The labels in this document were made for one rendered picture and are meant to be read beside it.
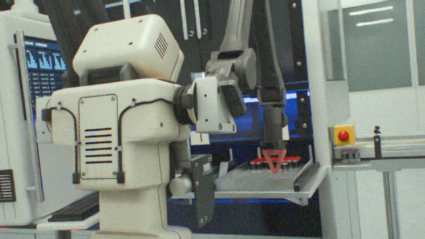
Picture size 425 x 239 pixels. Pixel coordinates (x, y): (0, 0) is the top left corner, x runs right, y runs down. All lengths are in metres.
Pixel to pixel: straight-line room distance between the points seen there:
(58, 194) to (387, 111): 5.08
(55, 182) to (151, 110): 1.01
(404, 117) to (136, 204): 5.53
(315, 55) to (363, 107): 4.62
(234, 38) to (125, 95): 0.31
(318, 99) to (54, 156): 1.05
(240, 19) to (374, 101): 5.27
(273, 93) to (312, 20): 0.44
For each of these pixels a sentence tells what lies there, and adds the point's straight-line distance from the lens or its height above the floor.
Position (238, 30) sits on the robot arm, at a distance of 1.06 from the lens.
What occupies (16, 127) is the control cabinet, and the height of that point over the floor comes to 1.15.
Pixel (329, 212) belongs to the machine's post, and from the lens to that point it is 1.75.
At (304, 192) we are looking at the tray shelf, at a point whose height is 0.88.
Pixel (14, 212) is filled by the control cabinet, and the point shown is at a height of 0.85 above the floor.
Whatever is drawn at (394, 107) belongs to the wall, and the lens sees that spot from 6.27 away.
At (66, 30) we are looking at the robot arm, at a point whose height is 1.39.
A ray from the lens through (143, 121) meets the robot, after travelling 0.86.
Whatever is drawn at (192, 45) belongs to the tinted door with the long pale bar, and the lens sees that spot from 1.84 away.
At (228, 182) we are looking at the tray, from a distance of 1.41.
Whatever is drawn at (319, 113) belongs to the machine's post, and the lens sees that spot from 1.68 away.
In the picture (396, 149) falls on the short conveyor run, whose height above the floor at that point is 0.92.
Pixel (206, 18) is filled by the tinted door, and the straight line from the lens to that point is 1.83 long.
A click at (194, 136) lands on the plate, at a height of 1.03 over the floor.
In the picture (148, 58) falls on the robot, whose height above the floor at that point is 1.28.
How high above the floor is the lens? 1.19
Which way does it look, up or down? 3 degrees down
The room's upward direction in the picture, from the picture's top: 6 degrees counter-clockwise
